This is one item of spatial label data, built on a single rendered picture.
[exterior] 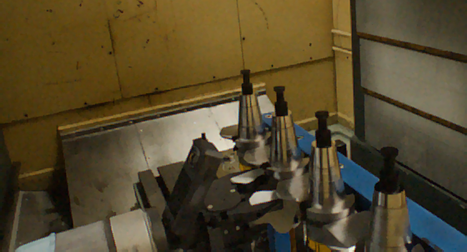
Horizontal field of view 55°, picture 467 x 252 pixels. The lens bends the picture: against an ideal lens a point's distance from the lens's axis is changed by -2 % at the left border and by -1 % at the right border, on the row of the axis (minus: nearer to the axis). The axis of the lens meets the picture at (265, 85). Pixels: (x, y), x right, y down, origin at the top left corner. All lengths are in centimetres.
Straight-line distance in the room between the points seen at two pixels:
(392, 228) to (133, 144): 153
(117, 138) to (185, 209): 136
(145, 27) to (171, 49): 14
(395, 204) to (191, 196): 25
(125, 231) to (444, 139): 81
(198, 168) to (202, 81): 144
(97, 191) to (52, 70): 49
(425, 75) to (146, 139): 115
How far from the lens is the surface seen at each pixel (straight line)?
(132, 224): 57
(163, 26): 189
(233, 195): 59
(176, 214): 56
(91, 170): 180
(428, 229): 48
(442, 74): 110
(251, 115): 67
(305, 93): 219
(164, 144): 184
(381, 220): 41
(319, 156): 48
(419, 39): 112
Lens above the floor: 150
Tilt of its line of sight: 17 degrees down
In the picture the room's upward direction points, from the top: 5 degrees counter-clockwise
